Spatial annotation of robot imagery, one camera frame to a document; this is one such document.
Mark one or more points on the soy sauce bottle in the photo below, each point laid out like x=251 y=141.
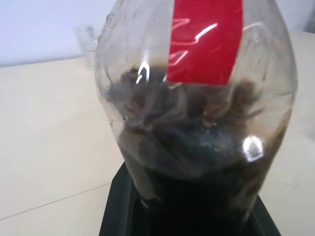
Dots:
x=192 y=123

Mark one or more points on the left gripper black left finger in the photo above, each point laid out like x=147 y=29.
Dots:
x=120 y=209

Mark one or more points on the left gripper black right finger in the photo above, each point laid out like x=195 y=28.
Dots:
x=264 y=221

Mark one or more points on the clear plastic cup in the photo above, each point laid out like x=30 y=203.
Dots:
x=86 y=41

